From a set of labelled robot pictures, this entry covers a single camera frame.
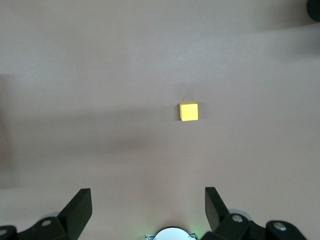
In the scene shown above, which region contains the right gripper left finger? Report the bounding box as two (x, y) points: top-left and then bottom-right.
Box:
(0, 188), (93, 240)

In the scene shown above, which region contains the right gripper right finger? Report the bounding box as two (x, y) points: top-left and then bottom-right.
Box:
(201, 186), (309, 240)

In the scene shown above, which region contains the yellow cube block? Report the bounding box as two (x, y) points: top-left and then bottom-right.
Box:
(178, 102), (200, 123)

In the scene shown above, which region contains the black round object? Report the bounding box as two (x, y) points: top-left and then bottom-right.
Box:
(306, 0), (320, 22)

